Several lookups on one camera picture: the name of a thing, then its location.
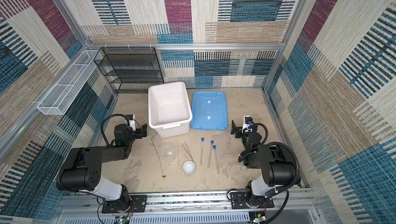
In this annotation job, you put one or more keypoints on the black wire mesh shelf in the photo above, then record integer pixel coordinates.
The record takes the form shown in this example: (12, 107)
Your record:
(129, 69)

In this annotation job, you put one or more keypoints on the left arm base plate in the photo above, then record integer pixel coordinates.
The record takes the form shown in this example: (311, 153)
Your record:
(133, 204)

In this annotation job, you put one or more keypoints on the clear glass flask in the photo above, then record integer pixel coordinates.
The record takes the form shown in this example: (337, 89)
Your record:
(168, 152)

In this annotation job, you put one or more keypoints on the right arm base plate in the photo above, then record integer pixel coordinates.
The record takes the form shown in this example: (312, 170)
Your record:
(243, 200)

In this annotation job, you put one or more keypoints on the blue plastic lid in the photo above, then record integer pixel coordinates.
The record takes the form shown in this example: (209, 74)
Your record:
(209, 111)

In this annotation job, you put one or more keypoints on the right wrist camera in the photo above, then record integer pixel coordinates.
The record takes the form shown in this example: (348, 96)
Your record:
(247, 123)

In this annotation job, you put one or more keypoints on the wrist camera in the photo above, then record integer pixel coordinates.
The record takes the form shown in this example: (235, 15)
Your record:
(247, 123)
(131, 121)

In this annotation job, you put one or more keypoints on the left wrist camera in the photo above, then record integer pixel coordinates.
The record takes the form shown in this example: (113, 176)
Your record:
(131, 121)

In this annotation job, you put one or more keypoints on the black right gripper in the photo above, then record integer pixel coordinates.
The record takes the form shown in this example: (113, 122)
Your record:
(236, 128)

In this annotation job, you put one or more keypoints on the white ceramic crucible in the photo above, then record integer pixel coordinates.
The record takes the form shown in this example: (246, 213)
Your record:
(188, 167)

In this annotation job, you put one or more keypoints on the long metal spatula rod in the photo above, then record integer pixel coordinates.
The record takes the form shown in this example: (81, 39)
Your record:
(159, 160)

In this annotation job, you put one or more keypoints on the metal tweezers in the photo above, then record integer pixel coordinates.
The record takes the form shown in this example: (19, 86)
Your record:
(187, 151)

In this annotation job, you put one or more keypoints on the white wire mesh basket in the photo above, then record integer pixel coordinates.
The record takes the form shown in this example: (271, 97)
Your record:
(58, 100)

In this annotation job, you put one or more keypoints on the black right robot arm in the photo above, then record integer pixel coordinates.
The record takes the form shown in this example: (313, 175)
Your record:
(279, 165)

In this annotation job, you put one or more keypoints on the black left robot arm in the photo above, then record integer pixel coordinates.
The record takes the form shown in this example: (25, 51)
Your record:
(81, 170)

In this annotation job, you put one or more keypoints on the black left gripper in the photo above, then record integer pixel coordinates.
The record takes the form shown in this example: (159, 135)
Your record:
(139, 131)

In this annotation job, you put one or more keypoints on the white plastic bin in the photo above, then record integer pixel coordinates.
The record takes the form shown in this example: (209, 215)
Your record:
(169, 109)

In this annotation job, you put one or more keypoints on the aluminium mounting rail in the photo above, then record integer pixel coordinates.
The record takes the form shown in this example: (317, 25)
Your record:
(166, 202)

